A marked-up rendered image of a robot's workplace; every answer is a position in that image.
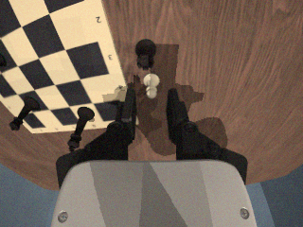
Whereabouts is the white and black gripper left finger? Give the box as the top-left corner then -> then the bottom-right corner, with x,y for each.
56,88 -> 137,189

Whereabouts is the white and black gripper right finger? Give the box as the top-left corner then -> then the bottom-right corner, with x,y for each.
166,88 -> 248,184

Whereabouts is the cream chessboard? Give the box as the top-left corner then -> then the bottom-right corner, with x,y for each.
0,0 -> 128,133

